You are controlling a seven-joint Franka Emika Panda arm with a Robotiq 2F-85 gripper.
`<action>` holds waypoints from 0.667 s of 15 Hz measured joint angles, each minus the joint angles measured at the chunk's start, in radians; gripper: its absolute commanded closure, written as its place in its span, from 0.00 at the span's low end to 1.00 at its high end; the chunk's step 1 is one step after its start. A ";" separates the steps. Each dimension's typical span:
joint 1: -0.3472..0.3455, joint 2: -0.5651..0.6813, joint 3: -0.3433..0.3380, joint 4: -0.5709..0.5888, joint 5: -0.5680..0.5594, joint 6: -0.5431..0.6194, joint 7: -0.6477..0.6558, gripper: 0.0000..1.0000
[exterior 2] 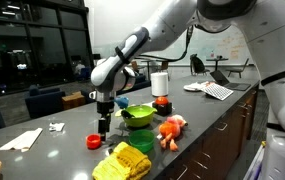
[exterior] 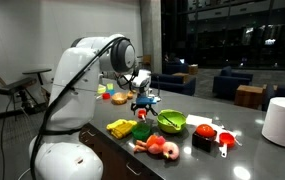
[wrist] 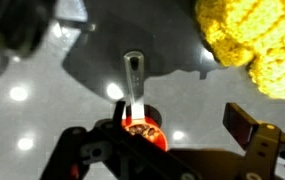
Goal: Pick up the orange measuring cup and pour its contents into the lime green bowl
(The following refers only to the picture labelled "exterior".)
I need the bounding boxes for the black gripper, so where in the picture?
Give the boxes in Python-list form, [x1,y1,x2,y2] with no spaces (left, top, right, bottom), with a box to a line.
[130,101,159,117]

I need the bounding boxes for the small orange measuring cup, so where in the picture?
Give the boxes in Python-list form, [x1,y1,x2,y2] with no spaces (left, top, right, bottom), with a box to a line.
[137,109,148,122]

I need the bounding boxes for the small green bowl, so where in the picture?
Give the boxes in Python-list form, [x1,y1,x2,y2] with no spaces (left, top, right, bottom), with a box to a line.
[131,122,152,141]

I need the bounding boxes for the lime green bowl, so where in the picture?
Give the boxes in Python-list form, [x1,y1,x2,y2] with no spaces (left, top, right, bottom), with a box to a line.
[156,108,187,134]

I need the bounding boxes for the small red cup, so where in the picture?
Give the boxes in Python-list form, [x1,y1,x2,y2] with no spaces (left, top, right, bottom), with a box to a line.
[96,92,112,101]

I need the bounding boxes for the wooden toy figure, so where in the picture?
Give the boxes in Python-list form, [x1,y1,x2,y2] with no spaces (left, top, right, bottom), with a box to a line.
[126,89,136,100]

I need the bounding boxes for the pink flamingo plush toy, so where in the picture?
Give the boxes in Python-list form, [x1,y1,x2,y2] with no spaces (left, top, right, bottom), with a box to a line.
[133,134,180,161]

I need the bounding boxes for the yellow and blue cups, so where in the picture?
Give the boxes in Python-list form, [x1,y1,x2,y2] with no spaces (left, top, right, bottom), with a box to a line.
[106,82,116,96]

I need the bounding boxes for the yellow plastic container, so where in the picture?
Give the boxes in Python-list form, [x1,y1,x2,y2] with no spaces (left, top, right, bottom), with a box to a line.
[97,84,107,95]

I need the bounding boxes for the dark wood counter cabinet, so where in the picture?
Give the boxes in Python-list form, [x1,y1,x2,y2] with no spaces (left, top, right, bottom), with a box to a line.
[78,124,156,180]

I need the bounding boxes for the wooden box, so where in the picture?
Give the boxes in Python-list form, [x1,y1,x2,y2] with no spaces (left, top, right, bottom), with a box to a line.
[187,63,199,76]

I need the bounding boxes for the black box with orange dome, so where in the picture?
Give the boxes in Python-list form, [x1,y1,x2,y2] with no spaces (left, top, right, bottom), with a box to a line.
[191,123,218,153]

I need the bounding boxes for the blue armchair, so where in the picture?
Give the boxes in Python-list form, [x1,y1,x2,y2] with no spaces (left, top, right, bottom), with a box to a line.
[212,65,254,100]

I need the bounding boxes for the wooden side table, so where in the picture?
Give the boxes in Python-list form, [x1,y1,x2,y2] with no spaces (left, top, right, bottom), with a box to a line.
[234,83,278,109]

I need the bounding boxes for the round black table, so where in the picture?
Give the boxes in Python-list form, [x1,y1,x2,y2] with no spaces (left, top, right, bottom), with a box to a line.
[22,68,53,86]

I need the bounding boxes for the white paper towel roll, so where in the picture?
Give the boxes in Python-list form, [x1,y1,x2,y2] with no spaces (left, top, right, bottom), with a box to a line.
[261,95,285,149]

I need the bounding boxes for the dark armchair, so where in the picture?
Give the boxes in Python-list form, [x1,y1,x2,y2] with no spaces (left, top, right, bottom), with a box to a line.
[261,83,285,112]

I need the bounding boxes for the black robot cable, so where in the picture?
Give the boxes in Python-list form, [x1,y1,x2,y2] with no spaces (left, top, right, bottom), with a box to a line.
[29,35,140,180]

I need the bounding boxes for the red white-handled measuring cup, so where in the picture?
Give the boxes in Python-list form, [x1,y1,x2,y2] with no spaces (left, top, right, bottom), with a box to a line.
[217,131,236,158]

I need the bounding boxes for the black camera on tripod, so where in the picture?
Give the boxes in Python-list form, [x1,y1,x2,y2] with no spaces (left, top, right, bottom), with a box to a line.
[0,77,38,113]

